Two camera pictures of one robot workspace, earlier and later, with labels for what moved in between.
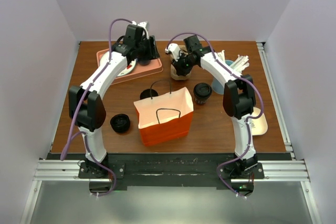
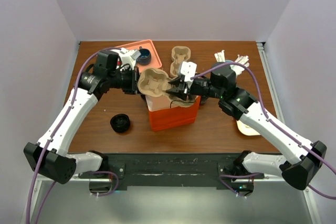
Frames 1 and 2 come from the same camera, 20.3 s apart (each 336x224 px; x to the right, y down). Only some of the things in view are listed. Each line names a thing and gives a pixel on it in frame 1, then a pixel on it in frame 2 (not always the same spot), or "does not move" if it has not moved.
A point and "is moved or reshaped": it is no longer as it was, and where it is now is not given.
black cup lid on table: [120, 123] does not move
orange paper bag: [165, 116] is moved or reshaped
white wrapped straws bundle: [239, 64] does not move
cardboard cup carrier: [174, 72] does not move
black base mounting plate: [217, 170] does not move
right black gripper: [177, 65] to [180, 92]
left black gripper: [152, 49] to [133, 88]
